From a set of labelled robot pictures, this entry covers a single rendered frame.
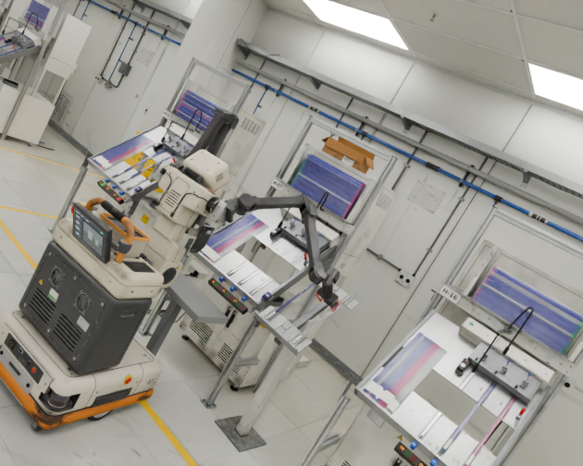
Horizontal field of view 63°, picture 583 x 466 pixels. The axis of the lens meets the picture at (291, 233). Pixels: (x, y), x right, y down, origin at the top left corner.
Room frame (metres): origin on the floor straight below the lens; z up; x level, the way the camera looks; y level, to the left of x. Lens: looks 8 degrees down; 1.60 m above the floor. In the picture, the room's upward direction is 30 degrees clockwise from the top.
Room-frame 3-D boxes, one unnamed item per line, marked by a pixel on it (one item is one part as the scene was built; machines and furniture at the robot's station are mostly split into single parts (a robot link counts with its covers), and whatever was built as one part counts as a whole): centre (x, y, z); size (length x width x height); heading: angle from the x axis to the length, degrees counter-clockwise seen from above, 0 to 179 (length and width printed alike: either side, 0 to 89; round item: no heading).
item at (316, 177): (3.32, -0.07, 1.52); 0.51 x 0.13 x 0.27; 58
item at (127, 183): (4.06, 1.23, 0.66); 1.01 x 0.73 x 1.31; 148
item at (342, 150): (3.63, -0.13, 1.82); 0.68 x 0.30 x 0.20; 58
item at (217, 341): (3.45, -0.08, 0.31); 0.70 x 0.65 x 0.62; 58
